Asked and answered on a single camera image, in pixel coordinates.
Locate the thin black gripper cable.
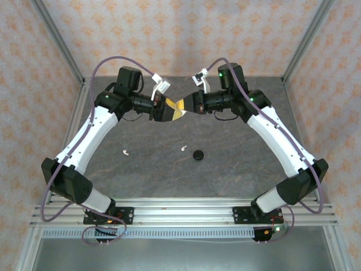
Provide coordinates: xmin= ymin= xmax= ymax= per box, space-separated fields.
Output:
xmin=121 ymin=111 xmax=142 ymax=121
xmin=213 ymin=111 xmax=241 ymax=121

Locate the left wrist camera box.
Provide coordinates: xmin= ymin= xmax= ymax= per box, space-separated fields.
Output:
xmin=151 ymin=73 xmax=171 ymax=101

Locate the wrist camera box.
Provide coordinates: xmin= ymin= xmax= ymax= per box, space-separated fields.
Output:
xmin=151 ymin=73 xmax=171 ymax=101
xmin=191 ymin=69 xmax=211 ymax=94

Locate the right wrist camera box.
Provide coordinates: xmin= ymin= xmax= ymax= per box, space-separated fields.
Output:
xmin=191 ymin=69 xmax=211 ymax=94

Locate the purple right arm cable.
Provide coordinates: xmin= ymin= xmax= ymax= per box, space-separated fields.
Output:
xmin=201 ymin=57 xmax=324 ymax=245

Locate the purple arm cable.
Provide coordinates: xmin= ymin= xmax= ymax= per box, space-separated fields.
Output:
xmin=201 ymin=57 xmax=324 ymax=245
xmin=41 ymin=55 xmax=159 ymax=246

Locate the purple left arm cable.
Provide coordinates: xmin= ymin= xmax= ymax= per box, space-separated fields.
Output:
xmin=41 ymin=55 xmax=159 ymax=246

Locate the aluminium table side rail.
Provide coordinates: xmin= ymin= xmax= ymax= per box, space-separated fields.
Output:
xmin=46 ymin=78 xmax=93 ymax=204
xmin=281 ymin=80 xmax=321 ymax=203

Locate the aluminium frame post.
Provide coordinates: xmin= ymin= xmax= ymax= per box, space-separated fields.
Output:
xmin=29 ymin=0 xmax=87 ymax=85
xmin=281 ymin=0 xmax=337 ymax=85

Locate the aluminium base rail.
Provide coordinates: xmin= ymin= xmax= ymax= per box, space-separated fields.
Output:
xmin=29 ymin=196 xmax=338 ymax=227

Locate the slotted grey cable duct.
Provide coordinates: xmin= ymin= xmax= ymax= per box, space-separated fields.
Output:
xmin=42 ymin=228 xmax=257 ymax=240

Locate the base wire bundle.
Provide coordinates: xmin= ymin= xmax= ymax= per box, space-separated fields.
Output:
xmin=94 ymin=214 xmax=126 ymax=237
xmin=262 ymin=216 xmax=290 ymax=238

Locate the aluminium lower frame bar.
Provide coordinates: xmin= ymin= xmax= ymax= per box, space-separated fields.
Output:
xmin=321 ymin=225 xmax=349 ymax=271
xmin=15 ymin=227 xmax=43 ymax=271

